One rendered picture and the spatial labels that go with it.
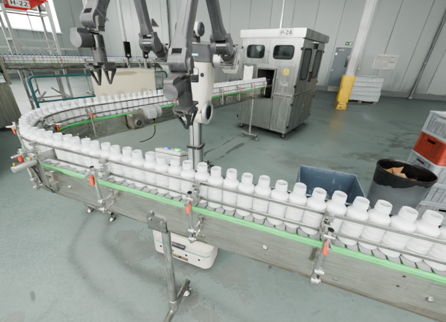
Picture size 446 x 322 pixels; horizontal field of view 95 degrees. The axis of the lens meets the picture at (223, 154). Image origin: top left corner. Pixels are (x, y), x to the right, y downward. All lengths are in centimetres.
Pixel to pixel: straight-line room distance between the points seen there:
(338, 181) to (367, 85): 880
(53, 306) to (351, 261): 181
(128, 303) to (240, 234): 118
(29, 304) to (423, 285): 212
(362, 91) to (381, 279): 939
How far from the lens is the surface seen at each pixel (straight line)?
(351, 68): 835
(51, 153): 132
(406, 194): 248
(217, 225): 84
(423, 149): 304
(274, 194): 73
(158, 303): 178
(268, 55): 445
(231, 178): 74
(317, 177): 139
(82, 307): 193
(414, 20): 1340
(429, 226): 84
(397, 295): 97
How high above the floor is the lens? 154
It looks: 26 degrees down
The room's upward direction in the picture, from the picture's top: 3 degrees clockwise
